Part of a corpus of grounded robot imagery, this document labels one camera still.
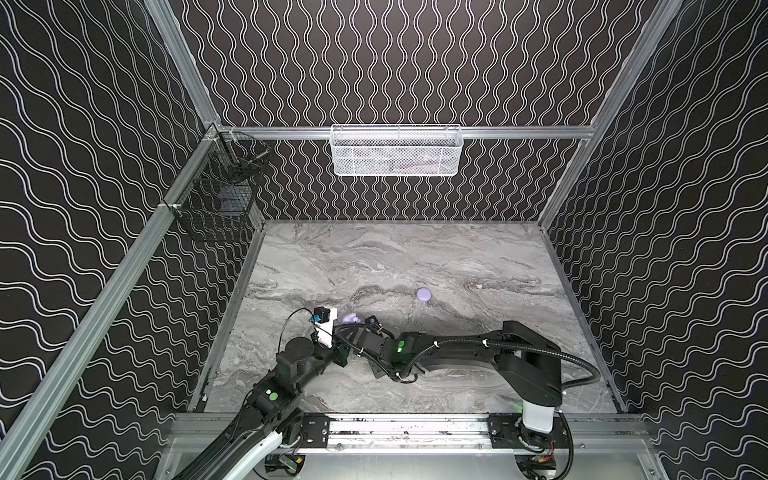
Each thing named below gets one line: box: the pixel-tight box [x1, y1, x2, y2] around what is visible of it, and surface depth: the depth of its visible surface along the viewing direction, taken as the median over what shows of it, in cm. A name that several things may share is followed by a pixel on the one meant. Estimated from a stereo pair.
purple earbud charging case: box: [416, 288, 432, 302], surface depth 100 cm
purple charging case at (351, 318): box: [342, 313, 361, 324], surface depth 79 cm
